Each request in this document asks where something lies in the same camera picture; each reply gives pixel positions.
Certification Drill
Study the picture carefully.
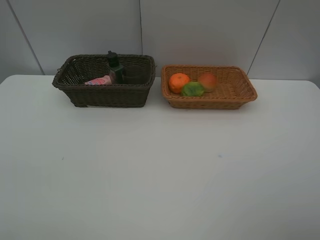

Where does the orange mandarin fruit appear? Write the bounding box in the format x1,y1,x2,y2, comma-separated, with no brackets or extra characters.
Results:
168,73,191,95

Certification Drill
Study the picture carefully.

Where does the green lime fruit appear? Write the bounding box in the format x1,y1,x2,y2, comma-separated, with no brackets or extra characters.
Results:
181,81,205,97

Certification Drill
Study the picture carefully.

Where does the translucent purple plastic cup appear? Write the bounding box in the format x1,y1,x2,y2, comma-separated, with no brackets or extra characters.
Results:
123,65,147,85

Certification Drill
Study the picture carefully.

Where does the red yellow peach fruit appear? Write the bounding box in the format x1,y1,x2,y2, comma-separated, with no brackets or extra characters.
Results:
197,72,218,92

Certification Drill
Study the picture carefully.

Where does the dark green pump bottle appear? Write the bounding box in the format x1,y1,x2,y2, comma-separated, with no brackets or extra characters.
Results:
106,50,124,84

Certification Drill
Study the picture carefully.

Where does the pink lotion bottle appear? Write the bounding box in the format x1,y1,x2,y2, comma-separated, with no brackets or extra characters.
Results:
84,75,113,86

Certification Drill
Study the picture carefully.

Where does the light orange wicker basket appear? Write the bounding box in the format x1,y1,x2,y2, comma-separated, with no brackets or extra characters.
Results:
161,64,258,110

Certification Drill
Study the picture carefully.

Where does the dark brown wicker basket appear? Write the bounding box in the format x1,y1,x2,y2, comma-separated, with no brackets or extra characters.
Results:
52,54,156,108

